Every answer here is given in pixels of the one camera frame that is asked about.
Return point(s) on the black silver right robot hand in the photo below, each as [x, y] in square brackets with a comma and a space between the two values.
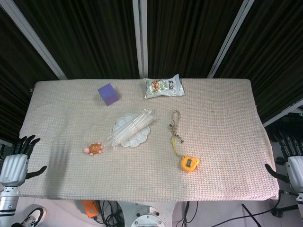
[296, 170]

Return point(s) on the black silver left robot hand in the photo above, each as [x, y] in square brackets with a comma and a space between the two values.
[14, 168]

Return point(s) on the small pink brown turtle toy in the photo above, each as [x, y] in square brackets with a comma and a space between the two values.
[94, 149]

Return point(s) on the round silver robot base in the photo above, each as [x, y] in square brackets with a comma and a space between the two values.
[148, 218]

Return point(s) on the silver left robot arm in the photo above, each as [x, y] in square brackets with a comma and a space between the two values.
[8, 201]

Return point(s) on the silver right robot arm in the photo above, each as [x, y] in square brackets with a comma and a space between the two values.
[300, 201]

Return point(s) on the white flower-shaped paint palette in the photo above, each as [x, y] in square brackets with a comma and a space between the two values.
[138, 137]

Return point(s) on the white black sneaker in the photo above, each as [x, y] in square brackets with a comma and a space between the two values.
[33, 217]

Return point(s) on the thin black rod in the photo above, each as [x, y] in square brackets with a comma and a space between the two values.
[252, 215]

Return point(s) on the black curtain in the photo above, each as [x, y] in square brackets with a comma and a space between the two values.
[189, 35]
[274, 59]
[82, 35]
[14, 89]

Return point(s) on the orange device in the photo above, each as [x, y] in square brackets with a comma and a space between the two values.
[90, 209]

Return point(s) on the yellow tape measure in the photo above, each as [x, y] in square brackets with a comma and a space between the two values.
[189, 163]

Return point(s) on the purple foam cube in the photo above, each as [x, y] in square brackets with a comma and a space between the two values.
[109, 94]

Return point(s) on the bundle of clear plastic straws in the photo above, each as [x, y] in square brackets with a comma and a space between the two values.
[132, 127]

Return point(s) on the beige waffle-weave tablecloth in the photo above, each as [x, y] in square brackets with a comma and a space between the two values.
[151, 179]

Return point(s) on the silver green snack bag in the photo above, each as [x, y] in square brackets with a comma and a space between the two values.
[163, 87]

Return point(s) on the white aluminium frame post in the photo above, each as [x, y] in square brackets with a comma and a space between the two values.
[284, 112]
[33, 37]
[140, 35]
[228, 37]

